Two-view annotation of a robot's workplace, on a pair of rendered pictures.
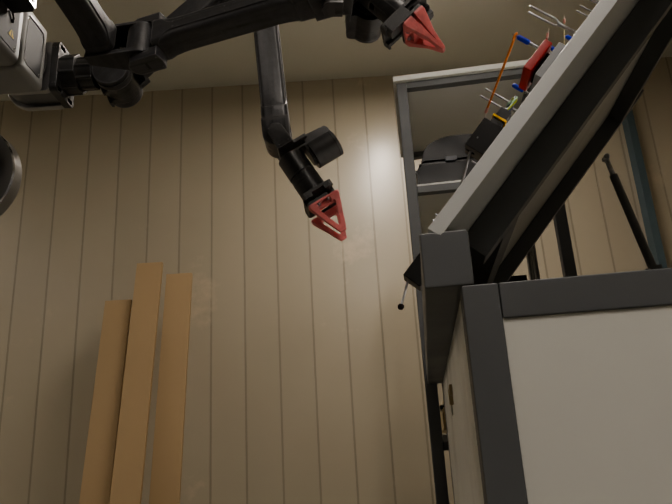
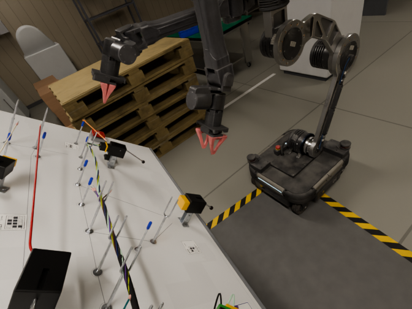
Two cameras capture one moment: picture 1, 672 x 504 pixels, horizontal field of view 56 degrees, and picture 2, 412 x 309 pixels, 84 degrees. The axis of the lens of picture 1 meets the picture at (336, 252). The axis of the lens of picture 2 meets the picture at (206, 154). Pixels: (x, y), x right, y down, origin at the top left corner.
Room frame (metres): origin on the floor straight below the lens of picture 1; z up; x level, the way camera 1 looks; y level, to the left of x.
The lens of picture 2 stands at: (1.75, -0.29, 1.55)
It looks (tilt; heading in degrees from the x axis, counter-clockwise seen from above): 39 degrees down; 155
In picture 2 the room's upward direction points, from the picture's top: 21 degrees counter-clockwise
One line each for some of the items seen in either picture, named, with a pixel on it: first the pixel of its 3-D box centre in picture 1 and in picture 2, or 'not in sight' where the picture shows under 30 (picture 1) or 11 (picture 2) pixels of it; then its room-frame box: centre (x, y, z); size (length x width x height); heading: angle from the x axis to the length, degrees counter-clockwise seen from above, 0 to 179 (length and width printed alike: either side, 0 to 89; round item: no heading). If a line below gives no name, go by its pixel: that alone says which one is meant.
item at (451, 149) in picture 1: (457, 172); not in sight; (2.06, -0.45, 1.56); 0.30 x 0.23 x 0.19; 85
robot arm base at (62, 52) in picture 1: (77, 74); not in sight; (1.19, 0.54, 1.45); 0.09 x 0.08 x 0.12; 179
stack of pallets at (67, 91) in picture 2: not in sight; (135, 104); (-0.86, 0.28, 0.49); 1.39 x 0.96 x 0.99; 90
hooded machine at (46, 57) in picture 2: not in sight; (51, 62); (-4.48, -0.11, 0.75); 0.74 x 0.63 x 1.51; 89
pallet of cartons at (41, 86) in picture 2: not in sight; (71, 97); (-2.94, -0.21, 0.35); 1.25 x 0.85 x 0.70; 178
